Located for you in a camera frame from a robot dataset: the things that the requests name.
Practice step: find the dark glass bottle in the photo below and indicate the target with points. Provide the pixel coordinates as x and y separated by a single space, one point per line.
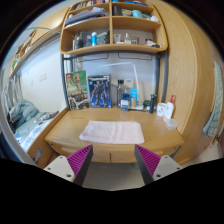
120 90

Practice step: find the blue robot model box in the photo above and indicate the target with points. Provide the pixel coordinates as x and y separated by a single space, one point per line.
100 91

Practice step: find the black cylinder flask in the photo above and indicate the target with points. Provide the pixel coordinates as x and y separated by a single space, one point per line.
152 103

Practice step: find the small green jar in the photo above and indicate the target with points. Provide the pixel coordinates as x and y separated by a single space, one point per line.
146 105

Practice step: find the folded grey clothes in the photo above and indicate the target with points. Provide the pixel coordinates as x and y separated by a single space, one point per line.
86 14

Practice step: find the wooden wardrobe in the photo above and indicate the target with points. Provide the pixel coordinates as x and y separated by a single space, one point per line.
192 58

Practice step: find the wooden wall shelf unit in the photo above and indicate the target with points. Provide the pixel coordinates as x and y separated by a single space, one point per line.
114 23

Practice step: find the light blue carton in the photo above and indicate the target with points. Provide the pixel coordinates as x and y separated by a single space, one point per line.
133 97

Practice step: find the white mug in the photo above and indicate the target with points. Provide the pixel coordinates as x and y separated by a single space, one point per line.
160 110

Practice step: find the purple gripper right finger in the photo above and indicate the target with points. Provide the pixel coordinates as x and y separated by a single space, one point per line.
152 166

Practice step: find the blue ink bottle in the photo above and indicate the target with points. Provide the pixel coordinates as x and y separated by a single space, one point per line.
125 102

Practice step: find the white pump bottle red cap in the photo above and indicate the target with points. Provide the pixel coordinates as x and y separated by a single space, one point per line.
169 109

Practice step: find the teal cup on shelf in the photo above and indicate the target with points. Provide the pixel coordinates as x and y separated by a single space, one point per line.
137 14

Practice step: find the bed with bedding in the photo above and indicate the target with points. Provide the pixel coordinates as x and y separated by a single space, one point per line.
26 122

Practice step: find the wooden desk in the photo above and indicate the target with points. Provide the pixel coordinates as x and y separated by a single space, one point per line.
61 136

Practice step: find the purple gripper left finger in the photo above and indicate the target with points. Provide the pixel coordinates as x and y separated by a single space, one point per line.
73 167

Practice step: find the pale pink towel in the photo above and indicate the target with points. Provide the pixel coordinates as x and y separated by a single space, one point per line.
113 132

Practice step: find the green toy box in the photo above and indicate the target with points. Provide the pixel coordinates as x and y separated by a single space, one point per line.
77 90

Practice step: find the clear plastic container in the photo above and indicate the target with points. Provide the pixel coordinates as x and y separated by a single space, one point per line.
171 124

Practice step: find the blue spray can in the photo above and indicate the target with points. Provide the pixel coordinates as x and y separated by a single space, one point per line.
94 39

